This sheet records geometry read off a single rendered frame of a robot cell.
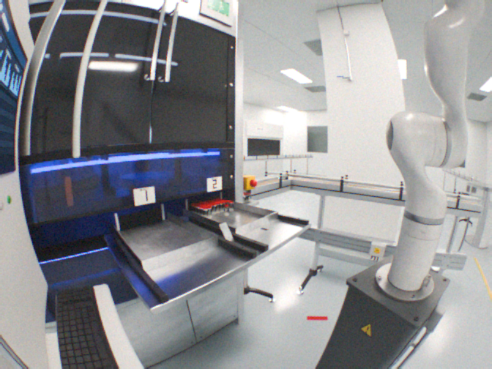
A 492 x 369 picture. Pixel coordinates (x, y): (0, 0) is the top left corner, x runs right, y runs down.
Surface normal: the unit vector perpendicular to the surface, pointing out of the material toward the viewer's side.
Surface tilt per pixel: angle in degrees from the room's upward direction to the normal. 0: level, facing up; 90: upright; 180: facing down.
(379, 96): 90
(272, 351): 0
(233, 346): 0
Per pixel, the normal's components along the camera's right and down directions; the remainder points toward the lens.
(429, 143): -0.38, 0.35
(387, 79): -0.66, 0.13
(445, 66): -0.73, 0.63
